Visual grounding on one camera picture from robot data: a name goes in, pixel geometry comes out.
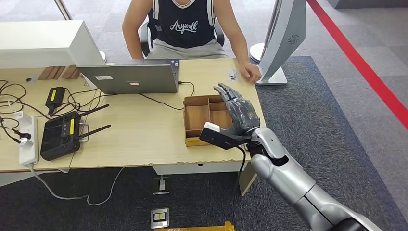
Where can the grey five-finger robot hand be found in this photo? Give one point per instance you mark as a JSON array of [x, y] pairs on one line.
[[240, 114]]

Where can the person's left hand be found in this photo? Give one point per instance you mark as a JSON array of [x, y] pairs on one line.
[[250, 72]]

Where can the wooden organizer box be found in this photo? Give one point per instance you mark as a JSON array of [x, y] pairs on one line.
[[196, 118]]

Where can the person's left forearm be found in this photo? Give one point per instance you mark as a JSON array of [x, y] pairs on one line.
[[240, 47]]

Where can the person's right forearm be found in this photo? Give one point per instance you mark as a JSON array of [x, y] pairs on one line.
[[134, 44]]

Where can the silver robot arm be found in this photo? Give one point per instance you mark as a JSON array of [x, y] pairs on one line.
[[287, 178]]

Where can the person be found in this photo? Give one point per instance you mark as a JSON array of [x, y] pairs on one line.
[[188, 35]]

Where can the metal pole with round base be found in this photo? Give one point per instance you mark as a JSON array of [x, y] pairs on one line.
[[255, 52], [63, 9]]

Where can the black office chair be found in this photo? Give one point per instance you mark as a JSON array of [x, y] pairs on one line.
[[220, 35]]

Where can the silver standing monitor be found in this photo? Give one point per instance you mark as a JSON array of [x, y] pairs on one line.
[[287, 32]]

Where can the light wood desk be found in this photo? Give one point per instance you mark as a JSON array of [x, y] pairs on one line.
[[178, 168], [12, 159]]

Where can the red floor tape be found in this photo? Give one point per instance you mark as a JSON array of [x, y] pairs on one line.
[[350, 47]]

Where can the white floor plug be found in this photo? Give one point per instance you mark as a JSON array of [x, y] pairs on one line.
[[161, 185]]

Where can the grey laptop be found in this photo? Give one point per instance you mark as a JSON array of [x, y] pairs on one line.
[[127, 79]]

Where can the yellow cardboard piece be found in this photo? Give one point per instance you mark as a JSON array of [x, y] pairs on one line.
[[197, 228]]

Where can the silver floor socket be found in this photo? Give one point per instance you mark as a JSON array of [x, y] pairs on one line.
[[159, 218]]

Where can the grey furniture edge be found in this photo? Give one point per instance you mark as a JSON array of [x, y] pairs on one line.
[[366, 3]]

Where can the wooden block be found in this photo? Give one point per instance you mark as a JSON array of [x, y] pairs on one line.
[[71, 72], [50, 72]]

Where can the black remote controller with antennas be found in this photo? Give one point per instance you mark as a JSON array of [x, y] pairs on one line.
[[56, 140]]

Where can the black power adapter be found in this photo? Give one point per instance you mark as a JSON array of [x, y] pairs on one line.
[[55, 97]]

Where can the small grey pad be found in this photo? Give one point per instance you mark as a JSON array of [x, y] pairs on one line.
[[31, 77]]

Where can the white cabinet box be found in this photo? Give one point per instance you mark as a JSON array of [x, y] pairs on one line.
[[38, 41]]

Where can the white power strip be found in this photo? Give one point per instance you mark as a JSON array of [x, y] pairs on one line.
[[29, 153]]

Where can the black plug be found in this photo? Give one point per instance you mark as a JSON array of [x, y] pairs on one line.
[[22, 135]]

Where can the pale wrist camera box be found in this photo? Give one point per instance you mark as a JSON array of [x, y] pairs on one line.
[[212, 127]]

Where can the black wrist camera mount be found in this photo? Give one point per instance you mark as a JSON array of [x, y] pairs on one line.
[[220, 142]]

